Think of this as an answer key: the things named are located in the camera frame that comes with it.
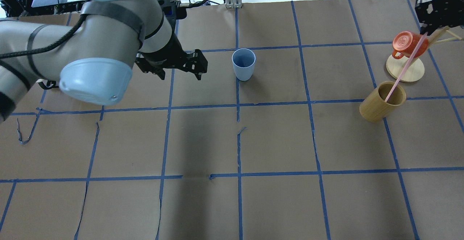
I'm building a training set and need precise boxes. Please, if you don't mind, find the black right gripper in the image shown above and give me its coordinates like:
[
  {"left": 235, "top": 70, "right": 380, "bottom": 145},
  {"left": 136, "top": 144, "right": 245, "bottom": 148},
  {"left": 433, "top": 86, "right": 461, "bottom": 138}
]
[{"left": 414, "top": 0, "right": 464, "bottom": 36}]

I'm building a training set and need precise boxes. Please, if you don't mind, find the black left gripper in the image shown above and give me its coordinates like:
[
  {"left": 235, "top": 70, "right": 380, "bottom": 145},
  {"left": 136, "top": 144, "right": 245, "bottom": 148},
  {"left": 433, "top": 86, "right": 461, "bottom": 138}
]
[{"left": 135, "top": 33, "right": 208, "bottom": 80}]

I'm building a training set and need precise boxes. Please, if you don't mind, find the light blue plastic cup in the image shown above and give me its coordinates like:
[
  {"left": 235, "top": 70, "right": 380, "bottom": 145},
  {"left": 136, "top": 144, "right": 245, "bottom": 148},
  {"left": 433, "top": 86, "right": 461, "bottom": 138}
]
[{"left": 231, "top": 48, "right": 256, "bottom": 81}]

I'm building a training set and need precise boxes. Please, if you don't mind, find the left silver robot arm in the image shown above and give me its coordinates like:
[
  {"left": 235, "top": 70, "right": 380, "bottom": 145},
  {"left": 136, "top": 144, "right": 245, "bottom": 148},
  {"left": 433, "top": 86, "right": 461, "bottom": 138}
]
[{"left": 0, "top": 0, "right": 208, "bottom": 122}]

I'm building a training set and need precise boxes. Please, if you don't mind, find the orange plastic cup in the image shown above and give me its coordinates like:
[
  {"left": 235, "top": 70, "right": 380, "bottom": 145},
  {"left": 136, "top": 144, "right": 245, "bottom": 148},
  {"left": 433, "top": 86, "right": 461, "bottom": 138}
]
[{"left": 392, "top": 31, "right": 422, "bottom": 59}]

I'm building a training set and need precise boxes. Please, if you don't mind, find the wooden cup tree stand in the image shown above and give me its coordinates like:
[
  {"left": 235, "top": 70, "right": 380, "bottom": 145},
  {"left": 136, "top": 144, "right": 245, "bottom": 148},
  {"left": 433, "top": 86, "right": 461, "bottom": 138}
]
[{"left": 385, "top": 26, "right": 463, "bottom": 83}]

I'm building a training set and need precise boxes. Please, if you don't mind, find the wooden cylinder holder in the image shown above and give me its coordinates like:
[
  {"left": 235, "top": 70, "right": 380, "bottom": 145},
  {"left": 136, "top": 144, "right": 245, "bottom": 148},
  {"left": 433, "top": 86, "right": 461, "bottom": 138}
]
[{"left": 359, "top": 81, "right": 406, "bottom": 123}]

